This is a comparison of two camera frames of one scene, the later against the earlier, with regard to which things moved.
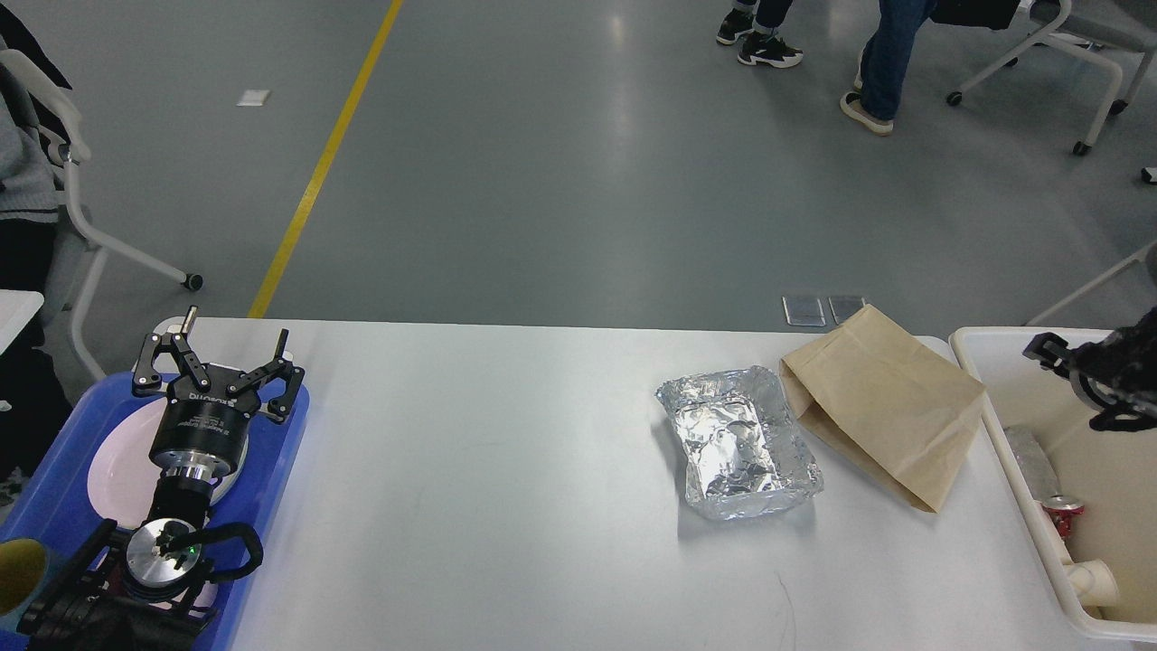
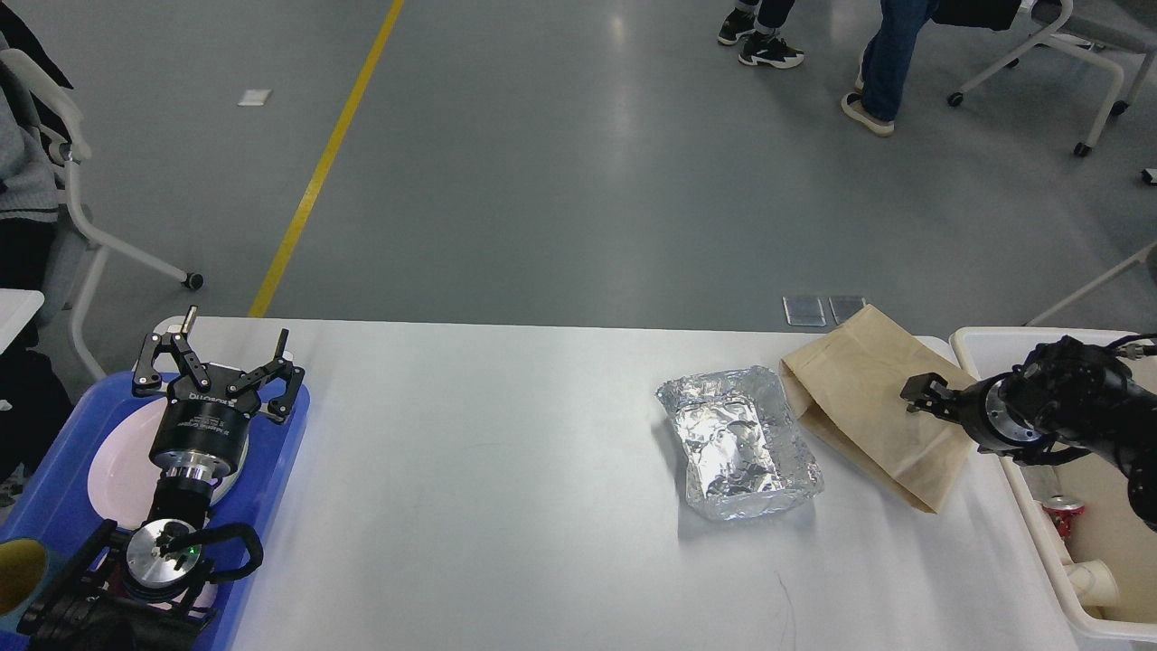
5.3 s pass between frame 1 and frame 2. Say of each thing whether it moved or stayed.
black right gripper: moved
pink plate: stayed
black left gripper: stayed
